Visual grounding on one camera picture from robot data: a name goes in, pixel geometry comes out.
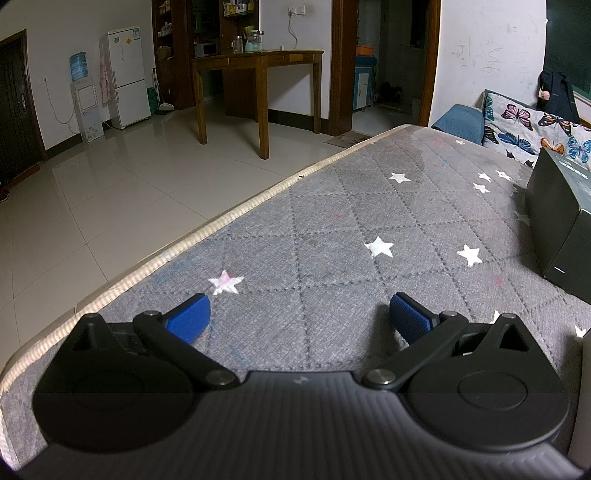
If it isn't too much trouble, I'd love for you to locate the pink hanging cloth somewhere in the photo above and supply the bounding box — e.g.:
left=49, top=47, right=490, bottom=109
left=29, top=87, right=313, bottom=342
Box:
left=99, top=39, right=114, bottom=104

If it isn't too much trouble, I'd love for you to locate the green chalkboard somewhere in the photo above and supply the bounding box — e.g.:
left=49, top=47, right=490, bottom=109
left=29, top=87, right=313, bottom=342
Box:
left=544, top=0, right=591, bottom=99

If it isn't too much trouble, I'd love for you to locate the grey star print mattress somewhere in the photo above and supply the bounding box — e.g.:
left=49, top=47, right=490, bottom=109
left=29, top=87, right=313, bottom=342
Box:
left=0, top=124, right=591, bottom=480

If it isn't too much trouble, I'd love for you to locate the white refrigerator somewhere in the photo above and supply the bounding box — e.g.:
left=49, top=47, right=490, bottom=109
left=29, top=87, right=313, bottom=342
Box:
left=107, top=26, right=151, bottom=130

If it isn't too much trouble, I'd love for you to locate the dark wooden shelf cabinet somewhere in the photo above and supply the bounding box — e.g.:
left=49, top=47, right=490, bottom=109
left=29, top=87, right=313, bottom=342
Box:
left=151, top=0, right=259, bottom=121

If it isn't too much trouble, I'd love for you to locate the butterfly print pillow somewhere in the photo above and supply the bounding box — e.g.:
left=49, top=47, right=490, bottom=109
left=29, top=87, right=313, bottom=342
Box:
left=480, top=90, right=591, bottom=169

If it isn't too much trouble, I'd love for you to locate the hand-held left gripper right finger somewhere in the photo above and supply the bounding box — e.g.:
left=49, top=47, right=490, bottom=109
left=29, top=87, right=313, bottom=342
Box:
left=361, top=292, right=550, bottom=391

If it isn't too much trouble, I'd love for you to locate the brown wooden table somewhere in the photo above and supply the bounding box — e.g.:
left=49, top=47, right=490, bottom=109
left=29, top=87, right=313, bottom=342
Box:
left=190, top=49, right=325, bottom=160

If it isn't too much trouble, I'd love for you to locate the broom with dustpan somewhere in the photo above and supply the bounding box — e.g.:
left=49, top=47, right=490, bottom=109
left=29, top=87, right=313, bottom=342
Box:
left=152, top=68, right=175, bottom=115

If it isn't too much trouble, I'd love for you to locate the white water dispenser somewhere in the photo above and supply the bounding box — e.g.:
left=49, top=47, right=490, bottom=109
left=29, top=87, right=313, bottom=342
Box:
left=70, top=83, right=103, bottom=144

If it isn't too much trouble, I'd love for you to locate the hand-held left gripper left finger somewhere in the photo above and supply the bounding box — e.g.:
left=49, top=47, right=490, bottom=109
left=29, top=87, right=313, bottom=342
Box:
left=48, top=293, right=241, bottom=388

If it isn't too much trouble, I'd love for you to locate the black hanging bag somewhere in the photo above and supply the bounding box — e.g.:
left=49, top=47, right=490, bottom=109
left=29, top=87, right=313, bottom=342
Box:
left=538, top=71, right=580, bottom=123

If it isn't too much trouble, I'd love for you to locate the blue cabinet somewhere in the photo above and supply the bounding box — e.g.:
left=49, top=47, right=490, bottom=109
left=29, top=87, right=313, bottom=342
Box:
left=355, top=55, right=377, bottom=112

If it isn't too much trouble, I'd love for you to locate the blue cushion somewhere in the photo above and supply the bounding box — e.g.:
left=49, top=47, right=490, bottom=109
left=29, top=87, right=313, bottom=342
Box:
left=430, top=104, right=485, bottom=146

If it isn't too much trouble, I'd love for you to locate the dark grey printed box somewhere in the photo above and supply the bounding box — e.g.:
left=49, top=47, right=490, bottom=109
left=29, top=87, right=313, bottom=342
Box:
left=525, top=148, right=591, bottom=308

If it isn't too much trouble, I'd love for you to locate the dark wooden door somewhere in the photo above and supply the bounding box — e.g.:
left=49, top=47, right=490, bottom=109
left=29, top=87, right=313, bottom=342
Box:
left=0, top=29, right=47, bottom=185

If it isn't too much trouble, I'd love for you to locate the blue water bottle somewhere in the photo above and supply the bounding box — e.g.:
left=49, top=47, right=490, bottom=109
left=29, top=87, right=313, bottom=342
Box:
left=69, top=52, right=89, bottom=84

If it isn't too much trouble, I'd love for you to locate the brown door mat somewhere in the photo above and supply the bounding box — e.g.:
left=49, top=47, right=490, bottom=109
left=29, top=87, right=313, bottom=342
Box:
left=323, top=131, right=372, bottom=148

